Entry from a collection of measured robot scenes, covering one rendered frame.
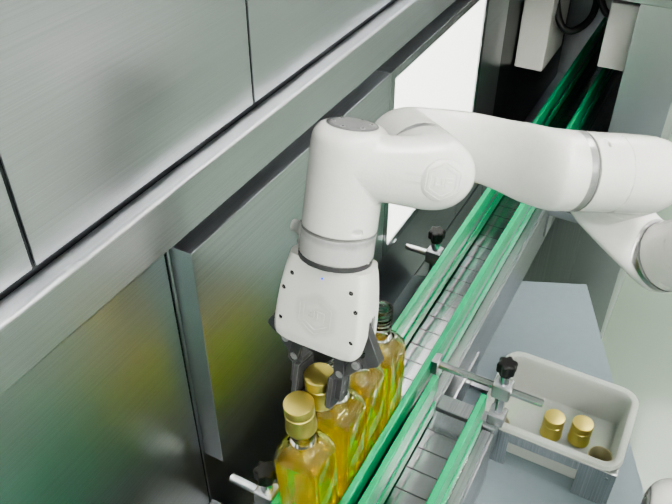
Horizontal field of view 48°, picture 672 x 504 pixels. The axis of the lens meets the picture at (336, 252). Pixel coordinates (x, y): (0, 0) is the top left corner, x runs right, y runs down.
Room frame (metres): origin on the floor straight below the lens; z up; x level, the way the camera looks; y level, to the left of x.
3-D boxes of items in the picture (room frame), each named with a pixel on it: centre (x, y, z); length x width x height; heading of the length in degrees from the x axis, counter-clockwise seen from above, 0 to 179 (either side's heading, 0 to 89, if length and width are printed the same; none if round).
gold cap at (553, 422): (0.79, -0.36, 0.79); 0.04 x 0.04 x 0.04
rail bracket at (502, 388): (0.73, -0.22, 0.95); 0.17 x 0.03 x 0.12; 62
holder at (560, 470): (0.80, -0.34, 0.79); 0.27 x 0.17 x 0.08; 62
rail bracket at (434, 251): (1.04, -0.16, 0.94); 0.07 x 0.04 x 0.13; 62
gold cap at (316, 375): (0.55, 0.02, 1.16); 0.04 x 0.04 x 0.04
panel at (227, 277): (0.98, -0.06, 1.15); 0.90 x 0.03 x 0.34; 152
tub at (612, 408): (0.79, -0.36, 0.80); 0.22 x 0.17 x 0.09; 62
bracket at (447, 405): (0.74, -0.20, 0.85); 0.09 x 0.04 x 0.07; 62
